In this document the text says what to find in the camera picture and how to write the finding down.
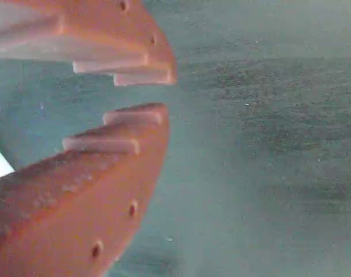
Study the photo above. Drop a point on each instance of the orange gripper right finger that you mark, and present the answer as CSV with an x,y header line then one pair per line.
x,y
106,34

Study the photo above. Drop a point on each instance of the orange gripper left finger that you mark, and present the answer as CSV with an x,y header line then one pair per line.
x,y
77,207

